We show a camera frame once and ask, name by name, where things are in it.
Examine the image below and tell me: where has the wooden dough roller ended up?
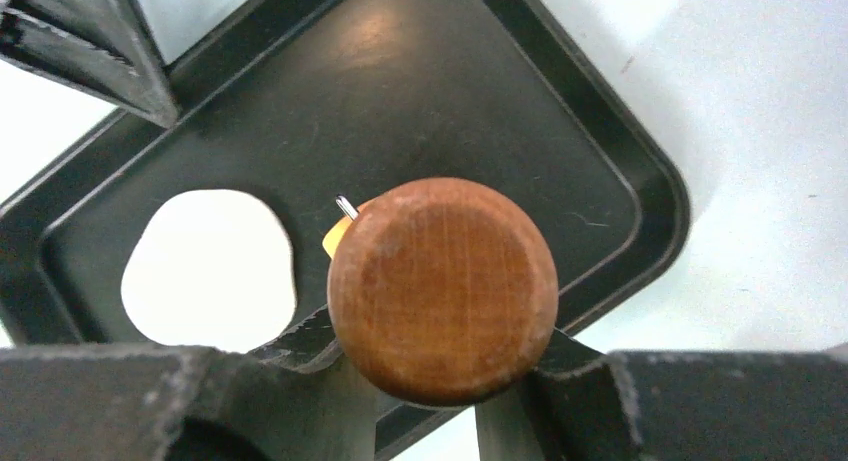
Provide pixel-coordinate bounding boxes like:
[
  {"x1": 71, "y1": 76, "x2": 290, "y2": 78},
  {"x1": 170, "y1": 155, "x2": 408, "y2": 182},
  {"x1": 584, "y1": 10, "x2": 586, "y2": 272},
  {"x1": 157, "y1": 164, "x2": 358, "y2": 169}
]
[{"x1": 324, "y1": 177, "x2": 559, "y2": 407}]

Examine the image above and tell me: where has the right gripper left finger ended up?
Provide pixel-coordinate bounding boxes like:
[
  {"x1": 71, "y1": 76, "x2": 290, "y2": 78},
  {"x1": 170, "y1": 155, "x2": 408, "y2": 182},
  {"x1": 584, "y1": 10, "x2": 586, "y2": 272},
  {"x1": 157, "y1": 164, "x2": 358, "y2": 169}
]
[{"x1": 1, "y1": 310, "x2": 376, "y2": 460}]

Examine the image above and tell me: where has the white dough ball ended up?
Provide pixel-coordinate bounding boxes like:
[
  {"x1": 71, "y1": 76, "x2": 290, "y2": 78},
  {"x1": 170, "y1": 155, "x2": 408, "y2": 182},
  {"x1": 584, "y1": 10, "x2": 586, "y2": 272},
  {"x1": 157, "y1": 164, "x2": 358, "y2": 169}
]
[{"x1": 121, "y1": 189, "x2": 296, "y2": 353}]

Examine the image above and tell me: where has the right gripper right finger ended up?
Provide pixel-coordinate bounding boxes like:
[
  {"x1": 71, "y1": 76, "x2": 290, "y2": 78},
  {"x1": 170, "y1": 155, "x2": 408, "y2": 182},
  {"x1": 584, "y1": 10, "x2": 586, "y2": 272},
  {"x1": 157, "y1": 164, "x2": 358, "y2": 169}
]
[{"x1": 475, "y1": 332, "x2": 847, "y2": 460}]

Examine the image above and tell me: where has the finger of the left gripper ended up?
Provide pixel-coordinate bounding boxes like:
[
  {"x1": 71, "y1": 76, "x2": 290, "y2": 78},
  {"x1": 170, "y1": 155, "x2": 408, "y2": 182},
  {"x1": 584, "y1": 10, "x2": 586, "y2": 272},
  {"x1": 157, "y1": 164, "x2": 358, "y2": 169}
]
[{"x1": 1, "y1": 0, "x2": 179, "y2": 127}]

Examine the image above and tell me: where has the black baking tray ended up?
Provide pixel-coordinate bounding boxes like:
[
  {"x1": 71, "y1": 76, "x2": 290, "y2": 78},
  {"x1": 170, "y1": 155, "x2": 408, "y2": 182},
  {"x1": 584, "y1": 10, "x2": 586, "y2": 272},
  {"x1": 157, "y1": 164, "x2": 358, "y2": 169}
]
[{"x1": 1, "y1": 0, "x2": 690, "y2": 460}]

